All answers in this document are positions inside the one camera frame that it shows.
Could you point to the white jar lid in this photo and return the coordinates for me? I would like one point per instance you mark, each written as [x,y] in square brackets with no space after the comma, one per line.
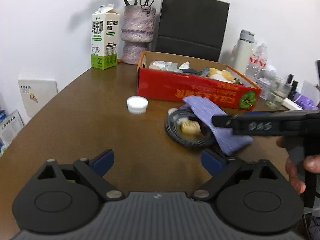
[137,104]

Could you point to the person right hand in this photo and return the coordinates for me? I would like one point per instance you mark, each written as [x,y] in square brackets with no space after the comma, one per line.
[294,165]

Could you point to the cream toy bread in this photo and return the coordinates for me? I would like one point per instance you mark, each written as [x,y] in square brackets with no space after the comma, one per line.
[190,127]

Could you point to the white power strip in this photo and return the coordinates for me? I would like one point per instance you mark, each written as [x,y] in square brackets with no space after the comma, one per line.
[287,103]

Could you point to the white thermos bottle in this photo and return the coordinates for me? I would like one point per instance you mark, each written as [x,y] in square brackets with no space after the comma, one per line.
[243,51]

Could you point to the wrapped tissue pack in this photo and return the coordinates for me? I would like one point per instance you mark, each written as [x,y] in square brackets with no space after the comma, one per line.
[165,66]

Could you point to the clear glass cup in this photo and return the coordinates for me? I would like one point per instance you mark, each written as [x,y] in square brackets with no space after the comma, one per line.
[279,91]

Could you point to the purple pouch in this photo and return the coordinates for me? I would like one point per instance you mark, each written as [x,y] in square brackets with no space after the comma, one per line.
[304,102]

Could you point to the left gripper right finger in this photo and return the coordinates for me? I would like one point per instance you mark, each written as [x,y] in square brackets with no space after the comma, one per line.
[213,162]

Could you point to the green white milk carton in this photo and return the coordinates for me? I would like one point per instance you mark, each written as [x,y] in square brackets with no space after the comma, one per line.
[104,37]

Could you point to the black paper bag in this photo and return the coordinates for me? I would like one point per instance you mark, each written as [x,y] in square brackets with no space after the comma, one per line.
[193,28]

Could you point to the purple flower vase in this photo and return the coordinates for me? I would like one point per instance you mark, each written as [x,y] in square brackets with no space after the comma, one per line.
[137,31]

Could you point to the water bottle red label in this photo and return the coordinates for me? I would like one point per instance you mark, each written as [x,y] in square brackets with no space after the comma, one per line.
[257,61]

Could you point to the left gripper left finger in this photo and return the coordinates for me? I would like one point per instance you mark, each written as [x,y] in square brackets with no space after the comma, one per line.
[103,162]

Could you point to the red cardboard box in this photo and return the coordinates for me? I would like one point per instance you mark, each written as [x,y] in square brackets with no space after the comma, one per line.
[171,86]

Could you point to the white board leaning on wall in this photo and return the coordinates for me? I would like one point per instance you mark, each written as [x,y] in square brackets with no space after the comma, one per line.
[36,94]

